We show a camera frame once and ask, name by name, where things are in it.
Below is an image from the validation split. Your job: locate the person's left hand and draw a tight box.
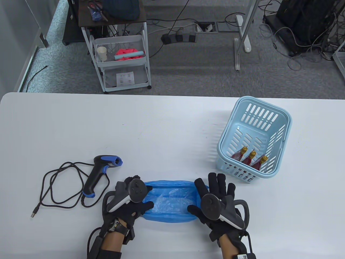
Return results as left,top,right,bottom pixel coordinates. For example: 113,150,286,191
104,175,154,239

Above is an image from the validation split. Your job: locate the person's right hand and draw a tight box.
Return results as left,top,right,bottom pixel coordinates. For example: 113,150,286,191
187,173,250,242

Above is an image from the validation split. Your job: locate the red ketchup package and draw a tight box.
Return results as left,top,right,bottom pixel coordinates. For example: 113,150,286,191
241,151,257,166
251,155,269,171
231,146,248,162

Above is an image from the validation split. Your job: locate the blue plastic bag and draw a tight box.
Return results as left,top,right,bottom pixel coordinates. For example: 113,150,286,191
142,179,209,224

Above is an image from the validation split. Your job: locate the black blue barcode scanner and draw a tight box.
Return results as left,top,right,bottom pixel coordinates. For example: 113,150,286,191
82,155,123,198

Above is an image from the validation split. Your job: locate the black scanner cable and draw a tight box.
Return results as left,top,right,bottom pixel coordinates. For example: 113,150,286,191
30,161,110,218

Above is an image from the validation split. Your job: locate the person's left forearm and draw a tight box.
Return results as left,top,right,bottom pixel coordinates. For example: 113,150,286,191
101,233,127,259

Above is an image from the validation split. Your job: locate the person's right forearm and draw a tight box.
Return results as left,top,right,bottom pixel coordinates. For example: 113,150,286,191
220,234,241,259

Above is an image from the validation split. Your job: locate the grey black hand controller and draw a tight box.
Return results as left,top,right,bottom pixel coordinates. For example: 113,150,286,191
102,179,149,216
202,194,250,230

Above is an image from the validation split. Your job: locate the light blue plastic basket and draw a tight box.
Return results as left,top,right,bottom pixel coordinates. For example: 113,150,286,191
216,96,293,184

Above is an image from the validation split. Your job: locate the printed paper sheet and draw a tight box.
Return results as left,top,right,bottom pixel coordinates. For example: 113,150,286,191
116,71,135,87

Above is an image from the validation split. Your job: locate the teal tube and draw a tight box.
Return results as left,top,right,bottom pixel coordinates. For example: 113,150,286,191
114,50,144,61

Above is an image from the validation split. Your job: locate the floor socket box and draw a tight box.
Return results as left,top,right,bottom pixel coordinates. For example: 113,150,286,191
195,22,219,33

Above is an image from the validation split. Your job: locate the white desk leg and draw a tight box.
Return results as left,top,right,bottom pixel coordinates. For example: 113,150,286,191
234,0,260,53

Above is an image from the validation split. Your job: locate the pink cloth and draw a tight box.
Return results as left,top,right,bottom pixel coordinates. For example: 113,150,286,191
116,48,138,61

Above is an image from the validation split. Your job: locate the black equipment pile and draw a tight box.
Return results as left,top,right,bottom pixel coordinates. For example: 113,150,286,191
263,0,345,57

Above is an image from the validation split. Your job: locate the white utility cart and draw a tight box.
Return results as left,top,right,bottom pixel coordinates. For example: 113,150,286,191
78,0,152,94

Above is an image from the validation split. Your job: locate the black cabinet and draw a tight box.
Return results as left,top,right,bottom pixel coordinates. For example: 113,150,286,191
62,0,87,46

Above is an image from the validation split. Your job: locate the dark blue fabric bag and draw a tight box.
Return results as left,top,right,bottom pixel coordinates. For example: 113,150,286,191
102,0,141,21

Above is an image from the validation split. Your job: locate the grey metal rail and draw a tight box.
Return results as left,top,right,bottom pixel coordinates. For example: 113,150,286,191
234,37,240,71

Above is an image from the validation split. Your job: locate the tangle of floor cables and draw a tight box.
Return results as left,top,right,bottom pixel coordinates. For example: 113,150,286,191
259,11,339,71

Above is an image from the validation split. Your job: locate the thin black floor cable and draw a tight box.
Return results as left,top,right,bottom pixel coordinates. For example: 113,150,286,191
26,66,48,92

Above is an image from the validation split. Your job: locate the white metal frame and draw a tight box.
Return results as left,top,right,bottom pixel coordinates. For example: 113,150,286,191
332,40,345,79

